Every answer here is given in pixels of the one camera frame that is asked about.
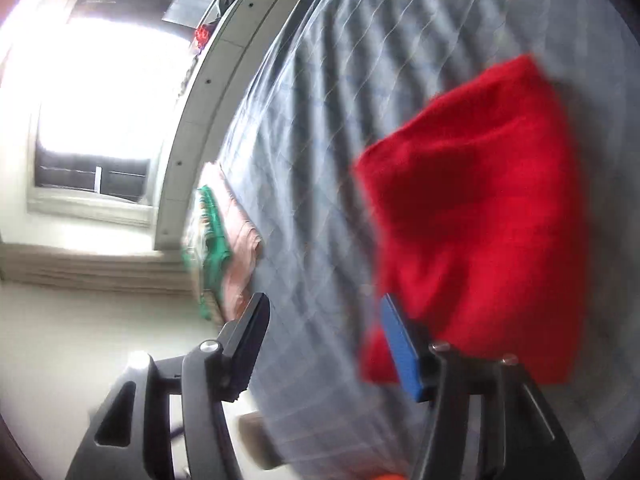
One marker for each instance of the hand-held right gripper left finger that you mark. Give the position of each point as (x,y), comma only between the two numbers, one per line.
(247,340)

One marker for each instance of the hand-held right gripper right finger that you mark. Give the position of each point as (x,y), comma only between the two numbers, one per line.
(400,345)

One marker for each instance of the red sweater with white print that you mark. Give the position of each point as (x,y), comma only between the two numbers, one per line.
(475,210)

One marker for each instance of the pink folded cloth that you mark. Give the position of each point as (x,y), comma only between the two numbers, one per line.
(240,250)

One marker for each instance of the blue plaid bed sheet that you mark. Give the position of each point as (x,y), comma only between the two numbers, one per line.
(325,135)

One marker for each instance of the white headboard shelf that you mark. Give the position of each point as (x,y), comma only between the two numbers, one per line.
(200,125)

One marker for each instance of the bright window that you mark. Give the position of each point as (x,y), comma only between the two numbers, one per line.
(100,85)

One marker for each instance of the small red item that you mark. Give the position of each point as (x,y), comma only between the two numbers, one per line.
(202,37)

